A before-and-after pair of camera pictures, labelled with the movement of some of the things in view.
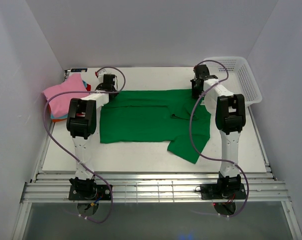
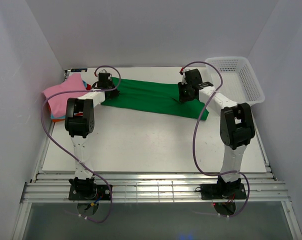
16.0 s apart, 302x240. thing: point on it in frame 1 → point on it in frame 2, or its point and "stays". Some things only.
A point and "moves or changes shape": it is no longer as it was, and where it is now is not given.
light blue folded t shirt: x=66 y=115 stays
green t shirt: x=156 y=116 moves or changes shape
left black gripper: x=99 y=86 stays
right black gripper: x=194 y=94 → x=182 y=98
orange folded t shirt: x=53 y=120 stays
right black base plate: x=216 y=191 stays
